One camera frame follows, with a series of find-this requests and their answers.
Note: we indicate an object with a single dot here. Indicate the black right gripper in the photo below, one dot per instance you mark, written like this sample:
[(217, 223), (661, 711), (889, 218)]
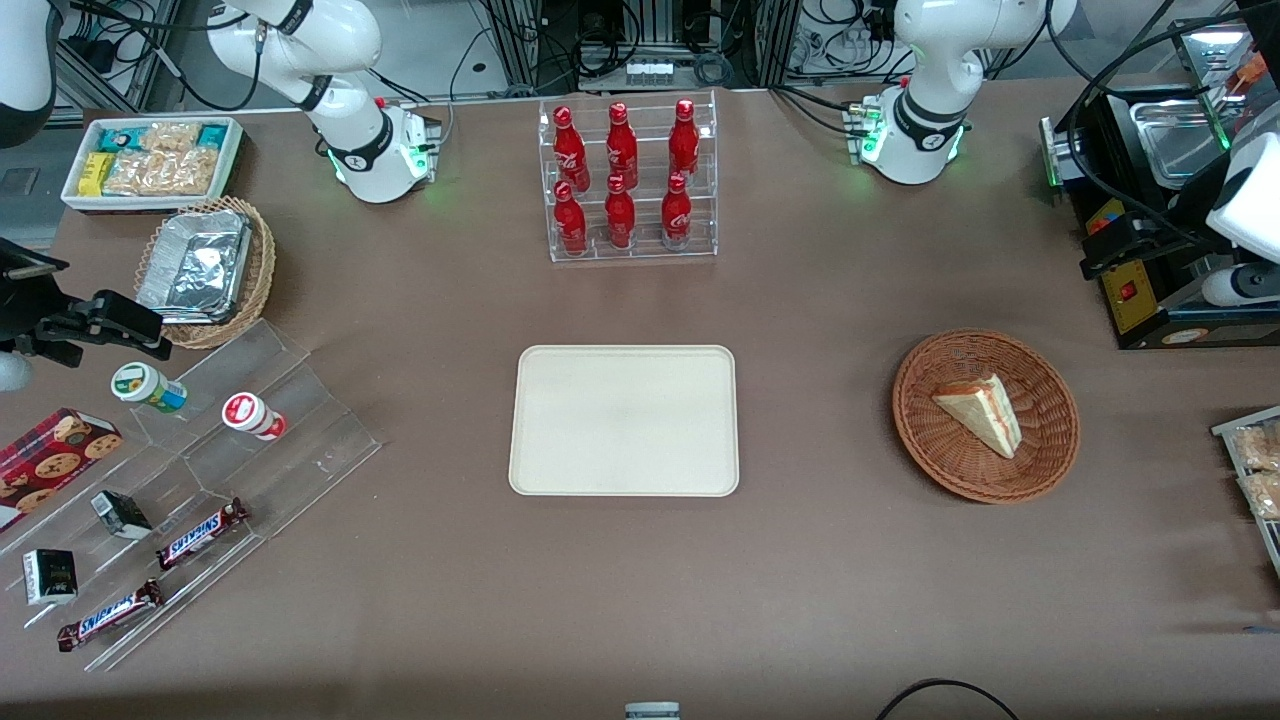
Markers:
[(22, 308)]

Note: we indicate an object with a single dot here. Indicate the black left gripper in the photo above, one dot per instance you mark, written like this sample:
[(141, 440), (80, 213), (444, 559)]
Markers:
[(1178, 213)]

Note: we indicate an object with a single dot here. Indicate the triangular sandwich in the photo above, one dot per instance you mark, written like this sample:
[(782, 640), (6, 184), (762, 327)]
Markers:
[(985, 412)]

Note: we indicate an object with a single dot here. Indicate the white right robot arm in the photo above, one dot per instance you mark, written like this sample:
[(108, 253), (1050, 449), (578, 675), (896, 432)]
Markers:
[(345, 40)]

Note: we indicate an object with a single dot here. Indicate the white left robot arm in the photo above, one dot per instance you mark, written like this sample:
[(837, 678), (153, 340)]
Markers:
[(940, 60)]

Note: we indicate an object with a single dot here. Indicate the light wicker basket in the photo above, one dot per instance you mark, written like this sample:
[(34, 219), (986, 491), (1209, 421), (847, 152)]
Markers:
[(260, 280)]

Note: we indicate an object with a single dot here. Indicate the grey metal tray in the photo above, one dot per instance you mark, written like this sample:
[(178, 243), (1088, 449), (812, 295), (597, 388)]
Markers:
[(1222, 428)]

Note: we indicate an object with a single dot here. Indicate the brown wicker basket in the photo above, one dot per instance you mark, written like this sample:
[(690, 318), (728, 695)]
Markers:
[(930, 440)]

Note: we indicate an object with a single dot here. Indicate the beige plastic tray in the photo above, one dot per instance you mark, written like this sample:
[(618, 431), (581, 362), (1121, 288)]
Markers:
[(620, 420)]

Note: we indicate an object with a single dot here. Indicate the black food warmer cabinet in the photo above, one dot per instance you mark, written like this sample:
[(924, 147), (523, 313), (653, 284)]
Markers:
[(1128, 310)]

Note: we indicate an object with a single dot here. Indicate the white plastic snack bin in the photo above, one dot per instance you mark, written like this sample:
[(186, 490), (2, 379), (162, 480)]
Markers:
[(72, 190)]

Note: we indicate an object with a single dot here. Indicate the steel food pan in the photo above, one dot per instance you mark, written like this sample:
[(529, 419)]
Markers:
[(1170, 140)]

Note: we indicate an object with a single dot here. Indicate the yellow snack pack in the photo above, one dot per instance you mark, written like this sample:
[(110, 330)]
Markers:
[(96, 174)]

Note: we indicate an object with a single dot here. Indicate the green lid yogurt cup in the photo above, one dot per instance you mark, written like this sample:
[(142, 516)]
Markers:
[(145, 387)]

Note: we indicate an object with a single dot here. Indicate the aluminium foil container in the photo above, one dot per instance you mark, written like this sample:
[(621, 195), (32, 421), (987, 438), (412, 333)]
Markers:
[(195, 265)]

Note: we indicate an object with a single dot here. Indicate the clear rice cracker bag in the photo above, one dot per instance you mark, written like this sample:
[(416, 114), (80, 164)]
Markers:
[(170, 138), (160, 174)]

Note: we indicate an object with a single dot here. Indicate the teal snack pack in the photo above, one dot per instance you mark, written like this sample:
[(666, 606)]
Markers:
[(212, 136), (120, 137)]

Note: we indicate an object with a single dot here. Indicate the red tartan cookie box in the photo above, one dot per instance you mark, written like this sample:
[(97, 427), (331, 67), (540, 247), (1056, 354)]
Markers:
[(55, 455)]

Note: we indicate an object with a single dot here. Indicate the orange skewered food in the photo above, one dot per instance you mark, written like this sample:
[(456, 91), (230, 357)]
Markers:
[(1250, 72)]

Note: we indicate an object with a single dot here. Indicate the red lid yogurt cup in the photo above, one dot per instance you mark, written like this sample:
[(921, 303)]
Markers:
[(250, 414)]

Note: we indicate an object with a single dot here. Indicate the small black carton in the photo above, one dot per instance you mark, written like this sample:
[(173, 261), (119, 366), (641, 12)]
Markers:
[(50, 576), (120, 514)]

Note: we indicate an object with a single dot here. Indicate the clear snack bag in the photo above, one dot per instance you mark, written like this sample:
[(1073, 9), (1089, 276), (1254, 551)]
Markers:
[(1258, 447), (1265, 495)]

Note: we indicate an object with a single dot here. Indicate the clear acrylic stepped stand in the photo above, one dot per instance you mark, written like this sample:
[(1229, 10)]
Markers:
[(300, 440), (120, 560)]

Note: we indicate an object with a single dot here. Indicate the Snickers chocolate bar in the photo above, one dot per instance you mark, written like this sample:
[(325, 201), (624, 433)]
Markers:
[(110, 615), (200, 534)]

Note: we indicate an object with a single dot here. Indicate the red cola bottle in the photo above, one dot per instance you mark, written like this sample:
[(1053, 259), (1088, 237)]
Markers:
[(621, 148), (570, 222), (568, 150), (677, 215), (620, 218), (684, 142)]

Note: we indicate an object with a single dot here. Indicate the clear acrylic bottle rack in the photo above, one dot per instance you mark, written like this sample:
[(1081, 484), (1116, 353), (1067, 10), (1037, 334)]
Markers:
[(645, 245)]

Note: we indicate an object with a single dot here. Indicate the white power strip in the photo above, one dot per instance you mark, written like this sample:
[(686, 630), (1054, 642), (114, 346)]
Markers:
[(658, 72)]

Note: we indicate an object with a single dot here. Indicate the small grey device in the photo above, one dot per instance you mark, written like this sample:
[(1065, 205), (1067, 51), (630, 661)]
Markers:
[(652, 712)]

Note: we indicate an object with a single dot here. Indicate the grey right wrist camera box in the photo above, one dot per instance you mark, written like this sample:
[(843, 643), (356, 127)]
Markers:
[(10, 372)]

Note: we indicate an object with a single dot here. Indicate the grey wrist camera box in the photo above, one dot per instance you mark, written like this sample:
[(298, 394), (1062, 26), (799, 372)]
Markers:
[(1230, 285), (10, 372)]

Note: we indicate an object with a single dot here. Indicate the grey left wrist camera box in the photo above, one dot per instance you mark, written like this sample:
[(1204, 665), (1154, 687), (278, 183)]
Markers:
[(1230, 285)]

